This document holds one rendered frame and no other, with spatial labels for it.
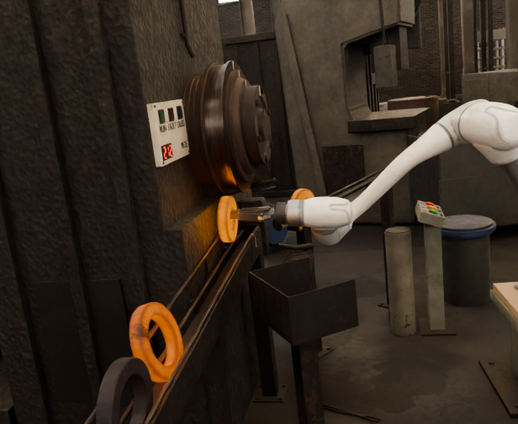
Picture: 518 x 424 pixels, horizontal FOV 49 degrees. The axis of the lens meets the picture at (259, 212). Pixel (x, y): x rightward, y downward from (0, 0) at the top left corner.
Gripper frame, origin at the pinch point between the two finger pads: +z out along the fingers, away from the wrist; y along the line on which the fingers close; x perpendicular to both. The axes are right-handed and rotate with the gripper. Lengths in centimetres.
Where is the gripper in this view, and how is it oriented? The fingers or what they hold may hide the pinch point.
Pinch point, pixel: (228, 214)
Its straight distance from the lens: 192.9
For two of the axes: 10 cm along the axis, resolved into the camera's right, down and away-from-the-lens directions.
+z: -9.8, 0.2, 1.9
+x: -0.6, -9.7, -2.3
